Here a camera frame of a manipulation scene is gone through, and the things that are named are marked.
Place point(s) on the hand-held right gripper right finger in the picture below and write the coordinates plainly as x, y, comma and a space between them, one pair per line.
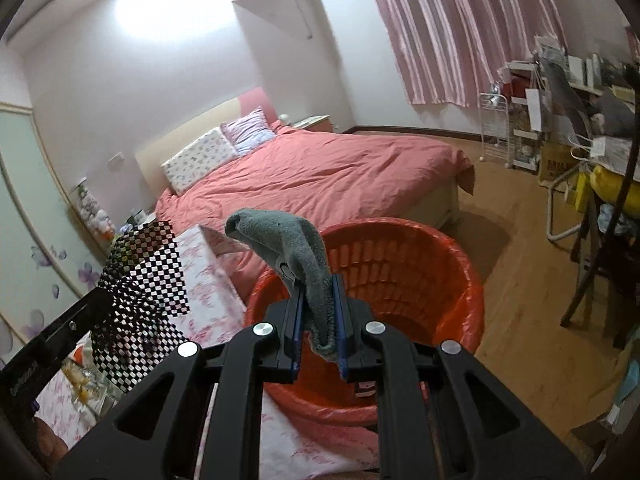
340, 330

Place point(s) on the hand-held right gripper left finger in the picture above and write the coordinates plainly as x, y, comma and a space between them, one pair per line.
298, 340

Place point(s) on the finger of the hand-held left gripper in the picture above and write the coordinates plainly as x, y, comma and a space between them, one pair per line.
75, 322

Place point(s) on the black white checkered cloth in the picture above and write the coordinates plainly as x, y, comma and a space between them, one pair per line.
145, 280

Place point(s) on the grey sock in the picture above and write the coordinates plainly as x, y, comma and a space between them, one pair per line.
295, 245

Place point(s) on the red plastic basket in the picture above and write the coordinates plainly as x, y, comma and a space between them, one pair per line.
430, 285

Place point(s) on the pile of plastic wrappers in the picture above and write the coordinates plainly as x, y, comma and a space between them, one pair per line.
90, 385

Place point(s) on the pink floral sheet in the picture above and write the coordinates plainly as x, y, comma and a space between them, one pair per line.
210, 285

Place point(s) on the hanging plush toys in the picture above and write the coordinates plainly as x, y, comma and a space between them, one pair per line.
97, 215

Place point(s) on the wardrobe with purple flowers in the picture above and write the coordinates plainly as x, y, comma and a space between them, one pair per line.
30, 220

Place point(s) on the pink white bedside table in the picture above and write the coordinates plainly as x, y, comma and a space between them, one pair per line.
142, 217

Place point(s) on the pink duvet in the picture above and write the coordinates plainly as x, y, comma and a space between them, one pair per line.
325, 175

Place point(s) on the white floral pillow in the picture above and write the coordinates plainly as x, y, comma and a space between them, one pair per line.
200, 160

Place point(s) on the pale bedside table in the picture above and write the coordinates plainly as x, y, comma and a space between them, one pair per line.
312, 122

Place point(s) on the purple striped pillow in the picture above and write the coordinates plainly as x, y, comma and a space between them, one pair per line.
250, 130

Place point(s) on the beige pink headboard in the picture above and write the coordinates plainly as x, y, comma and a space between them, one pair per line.
200, 122

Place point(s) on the dark wooden chair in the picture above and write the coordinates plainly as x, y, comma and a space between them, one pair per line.
600, 270

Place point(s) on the cardboard box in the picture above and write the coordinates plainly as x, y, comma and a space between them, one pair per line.
555, 162

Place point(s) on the white shelf trolley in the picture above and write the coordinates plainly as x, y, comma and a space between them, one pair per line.
525, 125

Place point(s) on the yellow bag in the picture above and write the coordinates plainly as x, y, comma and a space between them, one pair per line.
617, 185

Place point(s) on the air conditioner pipe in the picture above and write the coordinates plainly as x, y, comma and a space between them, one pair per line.
306, 10

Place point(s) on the white paper bag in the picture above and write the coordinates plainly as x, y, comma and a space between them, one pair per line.
612, 152

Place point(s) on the grey draped cloth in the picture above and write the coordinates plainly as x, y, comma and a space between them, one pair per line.
565, 90

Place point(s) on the pink striped curtain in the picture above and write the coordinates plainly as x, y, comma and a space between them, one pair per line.
475, 30

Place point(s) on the white tube frame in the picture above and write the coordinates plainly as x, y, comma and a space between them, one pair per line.
552, 210

